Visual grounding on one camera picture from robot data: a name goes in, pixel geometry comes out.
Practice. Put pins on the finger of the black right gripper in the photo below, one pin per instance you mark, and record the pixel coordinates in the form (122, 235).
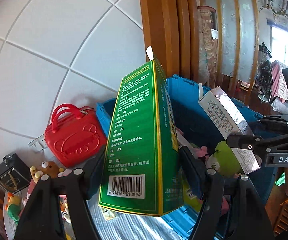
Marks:
(248, 142)
(271, 122)

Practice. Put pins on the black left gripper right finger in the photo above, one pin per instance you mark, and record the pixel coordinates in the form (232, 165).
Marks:
(231, 203)

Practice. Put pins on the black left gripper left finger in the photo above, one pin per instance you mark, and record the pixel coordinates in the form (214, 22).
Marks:
(41, 217)

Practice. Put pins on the pink silver medicine box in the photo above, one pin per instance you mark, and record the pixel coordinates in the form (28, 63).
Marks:
(228, 120)

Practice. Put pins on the green medicine box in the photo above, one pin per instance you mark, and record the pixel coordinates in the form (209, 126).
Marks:
(141, 173)

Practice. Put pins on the pink pig plush red dress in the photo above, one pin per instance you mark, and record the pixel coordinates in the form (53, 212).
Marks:
(200, 152)

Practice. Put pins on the green apple plush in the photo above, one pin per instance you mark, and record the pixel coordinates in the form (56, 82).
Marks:
(224, 161)

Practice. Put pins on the green orange duck plush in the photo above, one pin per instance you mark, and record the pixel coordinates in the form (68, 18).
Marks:
(13, 207)

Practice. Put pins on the blue plastic crate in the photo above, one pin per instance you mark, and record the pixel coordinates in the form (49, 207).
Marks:
(191, 119)

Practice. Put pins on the black gift box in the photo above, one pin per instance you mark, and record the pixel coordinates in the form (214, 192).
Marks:
(14, 174)

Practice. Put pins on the brown bear plush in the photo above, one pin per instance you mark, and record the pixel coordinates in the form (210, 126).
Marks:
(49, 168)

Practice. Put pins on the red toy suitcase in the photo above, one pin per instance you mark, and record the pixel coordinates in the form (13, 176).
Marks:
(74, 134)

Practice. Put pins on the wall power socket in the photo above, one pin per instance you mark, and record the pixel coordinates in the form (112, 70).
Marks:
(38, 144)

